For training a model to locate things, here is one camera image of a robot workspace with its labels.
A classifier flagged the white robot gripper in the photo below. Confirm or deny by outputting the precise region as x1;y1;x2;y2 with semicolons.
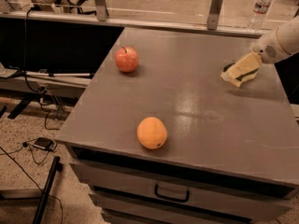
227;31;291;79

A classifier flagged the green and yellow sponge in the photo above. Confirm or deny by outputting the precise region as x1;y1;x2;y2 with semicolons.
221;63;259;88

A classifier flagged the clear plastic water bottle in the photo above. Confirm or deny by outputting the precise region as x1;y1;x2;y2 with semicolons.
248;0;273;33

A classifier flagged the grey drawer cabinet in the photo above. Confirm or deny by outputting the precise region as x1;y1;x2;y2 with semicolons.
57;28;299;224

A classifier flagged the orange fruit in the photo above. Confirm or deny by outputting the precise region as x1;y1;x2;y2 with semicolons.
137;117;167;149

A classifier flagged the red apple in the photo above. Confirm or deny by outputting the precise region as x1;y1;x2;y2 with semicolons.
114;47;139;73

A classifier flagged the black stand leg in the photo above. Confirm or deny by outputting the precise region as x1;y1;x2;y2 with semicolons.
33;156;63;224

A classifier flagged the black power adapter on floor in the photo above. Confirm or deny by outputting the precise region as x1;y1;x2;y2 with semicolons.
33;137;53;151

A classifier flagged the right metal bracket post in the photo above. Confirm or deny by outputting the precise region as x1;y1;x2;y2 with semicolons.
206;0;223;31

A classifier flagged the metal bracket post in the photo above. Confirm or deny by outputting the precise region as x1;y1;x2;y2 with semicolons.
94;0;108;21
206;0;223;31

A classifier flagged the black drawer handle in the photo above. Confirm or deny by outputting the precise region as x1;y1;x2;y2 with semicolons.
154;184;190;203

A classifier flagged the left metal bracket post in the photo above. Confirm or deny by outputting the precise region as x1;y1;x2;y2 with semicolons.
94;0;108;21

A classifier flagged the black hanging cable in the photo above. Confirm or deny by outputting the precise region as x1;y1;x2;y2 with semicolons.
21;7;43;94

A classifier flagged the black floor cable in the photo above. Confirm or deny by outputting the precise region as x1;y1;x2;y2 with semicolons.
0;140;64;224

